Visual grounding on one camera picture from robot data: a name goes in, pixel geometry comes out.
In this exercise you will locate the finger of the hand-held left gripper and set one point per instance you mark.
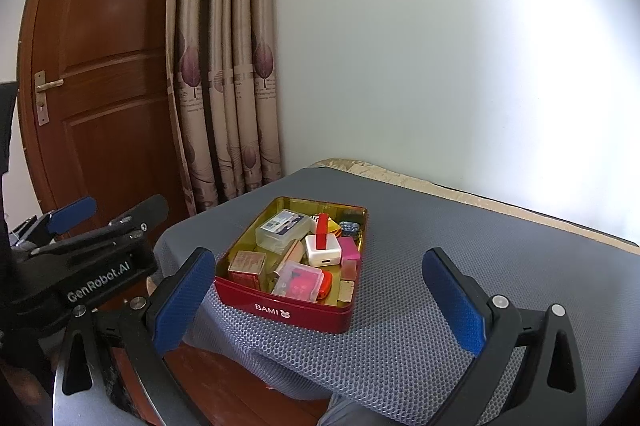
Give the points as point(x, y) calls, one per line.
point(72, 213)
point(147, 211)

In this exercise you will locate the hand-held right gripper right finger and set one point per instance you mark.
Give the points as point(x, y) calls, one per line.
point(455, 301)

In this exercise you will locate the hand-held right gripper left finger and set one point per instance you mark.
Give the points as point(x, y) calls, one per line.
point(180, 301)

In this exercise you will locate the brown and red carton box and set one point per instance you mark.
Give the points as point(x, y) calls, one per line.
point(246, 266)

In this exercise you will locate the small gold box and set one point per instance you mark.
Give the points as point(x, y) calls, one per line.
point(346, 291)

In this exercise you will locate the pink eraser block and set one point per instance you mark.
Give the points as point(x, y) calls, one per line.
point(350, 250)

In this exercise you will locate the light wooden block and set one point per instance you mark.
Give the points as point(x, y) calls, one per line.
point(290, 256)

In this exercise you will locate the small clear box red contents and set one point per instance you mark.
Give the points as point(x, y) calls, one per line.
point(297, 281)

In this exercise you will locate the red tin box gold inside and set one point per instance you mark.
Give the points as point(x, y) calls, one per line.
point(300, 313)

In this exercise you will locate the clear plastic box with label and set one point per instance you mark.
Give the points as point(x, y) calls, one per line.
point(282, 227)

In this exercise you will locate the small blue printed tin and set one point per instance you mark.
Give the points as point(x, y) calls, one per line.
point(350, 228)

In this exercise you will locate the round red box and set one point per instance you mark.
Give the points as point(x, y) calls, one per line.
point(326, 283)

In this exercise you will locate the yellow block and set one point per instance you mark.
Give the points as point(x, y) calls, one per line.
point(334, 232)

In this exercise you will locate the white plug charger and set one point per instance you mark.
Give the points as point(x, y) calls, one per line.
point(324, 253)

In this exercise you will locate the red block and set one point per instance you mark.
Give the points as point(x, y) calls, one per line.
point(322, 228)

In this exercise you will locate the grey mesh mat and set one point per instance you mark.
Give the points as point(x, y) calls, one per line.
point(425, 226)

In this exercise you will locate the plain grey cloth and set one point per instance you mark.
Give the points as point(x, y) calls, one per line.
point(350, 413)

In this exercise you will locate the beige leaf-print curtain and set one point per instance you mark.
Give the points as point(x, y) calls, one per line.
point(225, 56)

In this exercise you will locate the brown wooden door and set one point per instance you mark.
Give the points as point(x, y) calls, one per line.
point(110, 31)

